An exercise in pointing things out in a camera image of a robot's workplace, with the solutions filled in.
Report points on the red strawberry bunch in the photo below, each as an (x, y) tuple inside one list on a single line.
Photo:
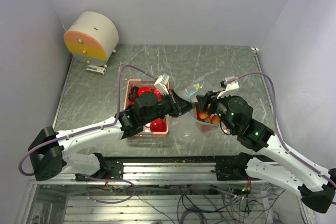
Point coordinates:
[(207, 117)]

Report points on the pink-red apple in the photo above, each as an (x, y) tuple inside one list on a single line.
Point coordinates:
[(157, 92)]

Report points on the red tomato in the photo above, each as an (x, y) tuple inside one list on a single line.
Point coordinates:
[(144, 90)]

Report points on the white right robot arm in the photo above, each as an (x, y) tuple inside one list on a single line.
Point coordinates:
[(318, 184)]

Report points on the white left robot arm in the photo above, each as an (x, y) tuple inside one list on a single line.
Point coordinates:
[(52, 153)]

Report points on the clear blue-zipper zip bag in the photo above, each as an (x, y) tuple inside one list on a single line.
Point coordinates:
[(199, 87)]

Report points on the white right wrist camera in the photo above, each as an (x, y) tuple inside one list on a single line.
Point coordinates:
[(229, 86)]

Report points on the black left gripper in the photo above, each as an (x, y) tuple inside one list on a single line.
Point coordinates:
[(184, 106)]

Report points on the aluminium frame rail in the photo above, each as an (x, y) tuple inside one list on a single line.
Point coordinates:
[(137, 171)]

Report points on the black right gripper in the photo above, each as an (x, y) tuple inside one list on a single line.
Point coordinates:
[(209, 97)]

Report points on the round cream drawer cabinet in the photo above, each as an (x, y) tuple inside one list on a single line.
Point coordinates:
[(92, 38)]

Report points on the pink perforated plastic basket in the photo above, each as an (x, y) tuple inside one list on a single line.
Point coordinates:
[(146, 132)]

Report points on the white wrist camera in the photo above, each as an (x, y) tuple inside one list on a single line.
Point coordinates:
[(229, 86), (161, 82)]

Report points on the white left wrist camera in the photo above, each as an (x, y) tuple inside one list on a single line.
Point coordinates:
[(161, 82)]

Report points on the small metal bracket block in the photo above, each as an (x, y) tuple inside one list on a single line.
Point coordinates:
[(96, 70)]

